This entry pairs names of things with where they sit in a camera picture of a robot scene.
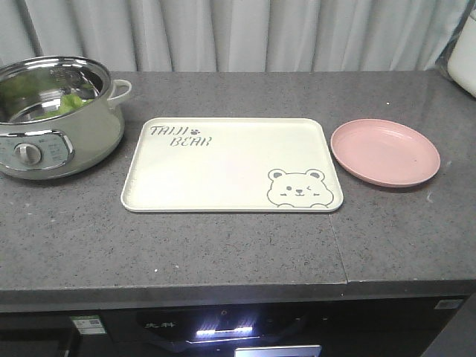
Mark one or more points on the black disinfection cabinet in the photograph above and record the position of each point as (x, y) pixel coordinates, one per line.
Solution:
(371, 327)

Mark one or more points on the pale green electric pot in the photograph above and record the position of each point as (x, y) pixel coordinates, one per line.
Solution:
(67, 144)

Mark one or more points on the black built-in dishwasher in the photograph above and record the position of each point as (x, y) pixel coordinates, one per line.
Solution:
(50, 334)

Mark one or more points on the white rice cooker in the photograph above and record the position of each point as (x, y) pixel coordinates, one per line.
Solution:
(461, 63)

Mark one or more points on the upper silver drawer handle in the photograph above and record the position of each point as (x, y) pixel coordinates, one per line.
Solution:
(279, 351)

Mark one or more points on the grey white curtain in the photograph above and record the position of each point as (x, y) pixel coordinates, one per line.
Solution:
(235, 36)

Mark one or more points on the cream bear serving tray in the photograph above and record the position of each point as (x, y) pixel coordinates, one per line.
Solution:
(232, 164)

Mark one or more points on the green energy label sticker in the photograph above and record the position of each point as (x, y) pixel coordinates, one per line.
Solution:
(88, 324)

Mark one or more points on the pink round plate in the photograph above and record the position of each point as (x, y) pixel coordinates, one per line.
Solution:
(385, 153)

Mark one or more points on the green lettuce leaf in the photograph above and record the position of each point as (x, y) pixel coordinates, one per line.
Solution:
(68, 103)

